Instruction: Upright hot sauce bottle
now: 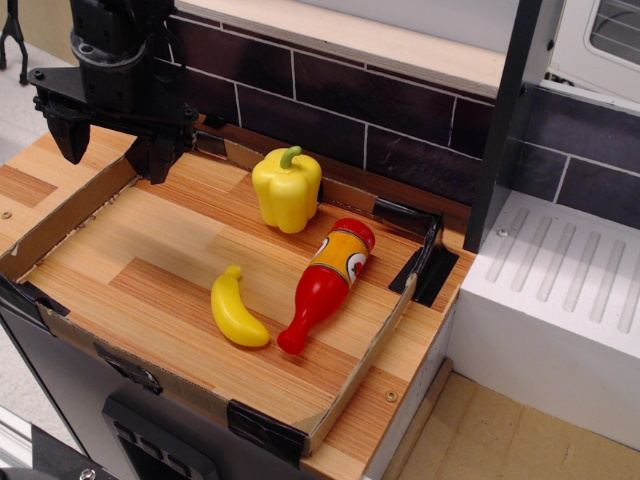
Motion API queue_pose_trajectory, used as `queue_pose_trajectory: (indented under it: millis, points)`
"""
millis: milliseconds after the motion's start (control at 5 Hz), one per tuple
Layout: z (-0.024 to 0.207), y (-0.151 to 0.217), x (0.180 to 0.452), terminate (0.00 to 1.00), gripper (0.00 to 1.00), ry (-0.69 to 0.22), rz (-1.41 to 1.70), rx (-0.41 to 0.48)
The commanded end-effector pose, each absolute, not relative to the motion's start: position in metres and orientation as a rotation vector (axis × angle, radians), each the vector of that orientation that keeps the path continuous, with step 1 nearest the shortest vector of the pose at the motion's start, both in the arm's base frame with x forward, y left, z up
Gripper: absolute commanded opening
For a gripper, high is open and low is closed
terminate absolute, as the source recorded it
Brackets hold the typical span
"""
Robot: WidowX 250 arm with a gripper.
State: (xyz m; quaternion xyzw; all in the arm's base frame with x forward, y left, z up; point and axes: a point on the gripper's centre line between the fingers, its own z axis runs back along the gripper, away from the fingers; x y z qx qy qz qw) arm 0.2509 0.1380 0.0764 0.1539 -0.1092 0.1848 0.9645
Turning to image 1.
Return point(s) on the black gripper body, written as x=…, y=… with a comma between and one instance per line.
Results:
x=118, y=91

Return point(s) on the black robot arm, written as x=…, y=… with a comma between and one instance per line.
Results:
x=119, y=24

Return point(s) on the white appliance with window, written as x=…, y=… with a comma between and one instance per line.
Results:
x=597, y=47

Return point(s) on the yellow toy banana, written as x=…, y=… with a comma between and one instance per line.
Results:
x=231, y=316

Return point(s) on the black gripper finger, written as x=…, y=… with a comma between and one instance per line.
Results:
x=72, y=135
x=152, y=159

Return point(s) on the black toy oven panel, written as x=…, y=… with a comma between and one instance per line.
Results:
x=152, y=451

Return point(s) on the white toy sink drainboard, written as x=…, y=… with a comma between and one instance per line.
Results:
x=548, y=315

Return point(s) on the black vertical post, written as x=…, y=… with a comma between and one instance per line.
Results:
x=528, y=56

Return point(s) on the red hot sauce bottle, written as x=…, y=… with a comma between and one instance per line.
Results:
x=327, y=280

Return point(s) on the yellow toy bell pepper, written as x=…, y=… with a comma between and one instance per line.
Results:
x=287, y=184

